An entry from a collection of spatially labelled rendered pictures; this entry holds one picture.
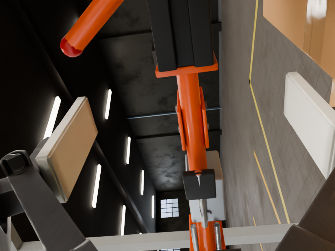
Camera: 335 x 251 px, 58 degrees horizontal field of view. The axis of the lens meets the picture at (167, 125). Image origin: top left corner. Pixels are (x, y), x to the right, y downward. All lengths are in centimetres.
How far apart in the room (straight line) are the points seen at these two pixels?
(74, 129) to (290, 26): 30
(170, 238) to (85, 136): 311
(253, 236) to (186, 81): 304
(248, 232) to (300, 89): 314
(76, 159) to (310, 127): 13
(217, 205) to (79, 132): 25
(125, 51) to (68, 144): 1039
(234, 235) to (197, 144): 295
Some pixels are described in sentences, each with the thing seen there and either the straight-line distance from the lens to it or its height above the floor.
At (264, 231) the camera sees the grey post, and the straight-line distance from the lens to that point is 332.
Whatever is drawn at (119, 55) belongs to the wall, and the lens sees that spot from 1068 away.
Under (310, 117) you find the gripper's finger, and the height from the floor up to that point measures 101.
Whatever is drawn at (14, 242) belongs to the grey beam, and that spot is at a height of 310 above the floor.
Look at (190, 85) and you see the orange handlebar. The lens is 30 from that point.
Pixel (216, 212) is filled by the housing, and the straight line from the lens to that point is 40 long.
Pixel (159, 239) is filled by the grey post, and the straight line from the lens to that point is 331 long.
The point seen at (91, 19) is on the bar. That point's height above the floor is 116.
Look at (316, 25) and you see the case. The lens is 33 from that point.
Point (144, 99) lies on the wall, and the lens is 1207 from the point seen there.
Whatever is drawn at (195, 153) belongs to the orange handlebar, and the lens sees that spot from 34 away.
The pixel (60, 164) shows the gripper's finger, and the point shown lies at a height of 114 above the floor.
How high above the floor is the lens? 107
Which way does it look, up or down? 6 degrees up
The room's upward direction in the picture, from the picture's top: 96 degrees counter-clockwise
